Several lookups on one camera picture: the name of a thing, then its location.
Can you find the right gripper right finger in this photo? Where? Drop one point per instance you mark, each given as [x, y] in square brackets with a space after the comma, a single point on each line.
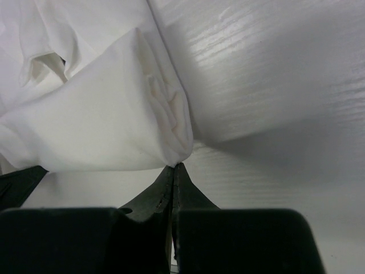
[186, 195]

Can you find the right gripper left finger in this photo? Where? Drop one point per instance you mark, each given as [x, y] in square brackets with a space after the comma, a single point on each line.
[153, 200]

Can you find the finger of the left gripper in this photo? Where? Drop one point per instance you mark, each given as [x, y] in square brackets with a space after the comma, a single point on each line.
[17, 186]

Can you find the white printed t-shirt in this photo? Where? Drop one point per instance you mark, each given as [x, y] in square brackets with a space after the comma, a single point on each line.
[89, 86]

